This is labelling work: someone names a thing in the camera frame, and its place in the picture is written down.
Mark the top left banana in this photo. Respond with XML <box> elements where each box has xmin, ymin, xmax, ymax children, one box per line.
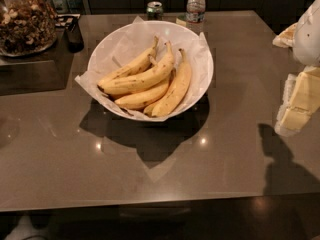
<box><xmin>97</xmin><ymin>36</ymin><xmax>159</xmax><ymax>87</ymax></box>

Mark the small hidden banana tip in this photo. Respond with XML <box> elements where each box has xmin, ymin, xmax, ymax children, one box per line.
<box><xmin>143</xmin><ymin>101</ymin><xmax>158</xmax><ymax>117</ymax></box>

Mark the green soda can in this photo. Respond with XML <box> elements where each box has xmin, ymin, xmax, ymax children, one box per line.
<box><xmin>146</xmin><ymin>1</ymin><xmax>163</xmax><ymax>20</ymax></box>

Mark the white paper liner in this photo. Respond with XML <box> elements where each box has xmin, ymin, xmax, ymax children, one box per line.
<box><xmin>74</xmin><ymin>15</ymin><xmax>212</xmax><ymax>123</ymax></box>

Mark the right banana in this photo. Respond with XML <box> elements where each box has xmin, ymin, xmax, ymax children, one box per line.
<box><xmin>151</xmin><ymin>48</ymin><xmax>192</xmax><ymax>117</ymax></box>

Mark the lower left banana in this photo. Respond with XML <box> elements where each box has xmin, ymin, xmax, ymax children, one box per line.
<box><xmin>115</xmin><ymin>69</ymin><xmax>176</xmax><ymax>110</ymax></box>

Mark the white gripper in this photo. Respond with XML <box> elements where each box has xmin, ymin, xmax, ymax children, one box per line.
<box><xmin>272</xmin><ymin>0</ymin><xmax>320</xmax><ymax>137</ymax></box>

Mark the small black container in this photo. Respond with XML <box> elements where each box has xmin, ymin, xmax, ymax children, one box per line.
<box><xmin>65</xmin><ymin>17</ymin><xmax>84</xmax><ymax>53</ymax></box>

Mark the clear plastic water bottle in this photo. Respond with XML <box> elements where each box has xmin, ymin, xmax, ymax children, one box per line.
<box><xmin>185</xmin><ymin>0</ymin><xmax>206</xmax><ymax>34</ymax></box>

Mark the long banana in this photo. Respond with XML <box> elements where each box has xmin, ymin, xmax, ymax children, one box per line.
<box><xmin>97</xmin><ymin>41</ymin><xmax>175</xmax><ymax>95</ymax></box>

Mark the white shoe under table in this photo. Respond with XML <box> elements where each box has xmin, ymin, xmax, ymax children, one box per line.
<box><xmin>2</xmin><ymin>215</ymin><xmax>49</xmax><ymax>240</ymax></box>

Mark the glass jar of nuts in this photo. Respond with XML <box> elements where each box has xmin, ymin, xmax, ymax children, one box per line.
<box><xmin>0</xmin><ymin>0</ymin><xmax>57</xmax><ymax>57</ymax></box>

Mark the dark raised tray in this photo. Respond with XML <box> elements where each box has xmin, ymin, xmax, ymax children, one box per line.
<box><xmin>0</xmin><ymin>30</ymin><xmax>74</xmax><ymax>96</ymax></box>

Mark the white bowl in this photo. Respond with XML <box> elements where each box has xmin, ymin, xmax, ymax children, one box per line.
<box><xmin>87</xmin><ymin>20</ymin><xmax>215</xmax><ymax>122</ymax></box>

